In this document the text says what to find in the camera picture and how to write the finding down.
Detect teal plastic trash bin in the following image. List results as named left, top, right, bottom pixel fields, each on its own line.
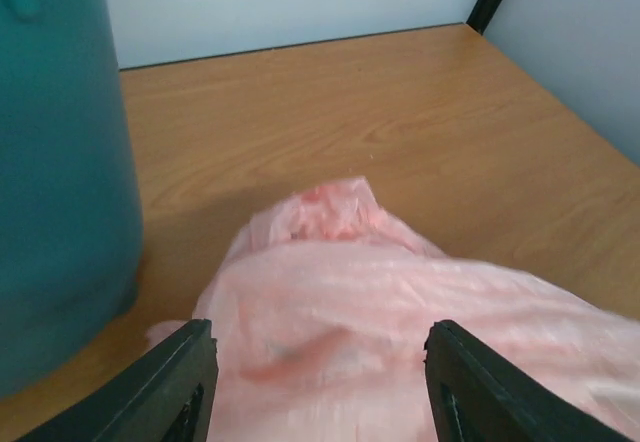
left=1, top=0, right=143, bottom=396

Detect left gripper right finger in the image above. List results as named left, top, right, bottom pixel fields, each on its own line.
left=424, top=320, right=623, bottom=441

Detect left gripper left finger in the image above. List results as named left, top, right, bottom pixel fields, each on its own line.
left=20, top=319, right=218, bottom=442

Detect pink plastic trash bag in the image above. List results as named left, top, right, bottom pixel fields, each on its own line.
left=145, top=175, right=640, bottom=442

